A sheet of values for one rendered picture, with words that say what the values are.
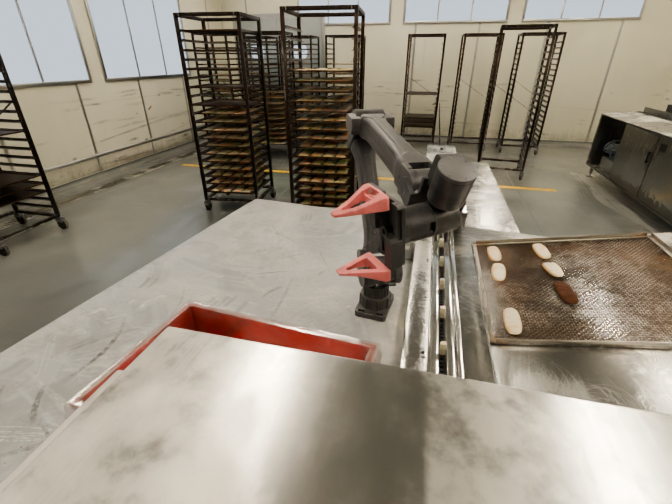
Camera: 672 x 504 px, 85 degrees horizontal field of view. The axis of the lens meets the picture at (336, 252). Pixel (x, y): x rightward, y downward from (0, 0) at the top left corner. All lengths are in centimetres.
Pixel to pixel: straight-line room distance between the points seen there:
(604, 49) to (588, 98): 76
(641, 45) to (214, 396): 851
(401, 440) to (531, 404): 6
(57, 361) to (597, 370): 115
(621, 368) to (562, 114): 757
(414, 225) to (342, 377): 40
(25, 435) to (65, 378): 14
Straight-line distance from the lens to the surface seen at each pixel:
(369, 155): 101
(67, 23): 604
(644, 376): 90
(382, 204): 51
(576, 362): 89
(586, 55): 831
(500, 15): 802
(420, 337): 91
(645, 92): 870
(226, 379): 20
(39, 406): 100
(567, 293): 107
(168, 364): 21
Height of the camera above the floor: 144
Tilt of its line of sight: 28 degrees down
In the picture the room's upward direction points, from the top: straight up
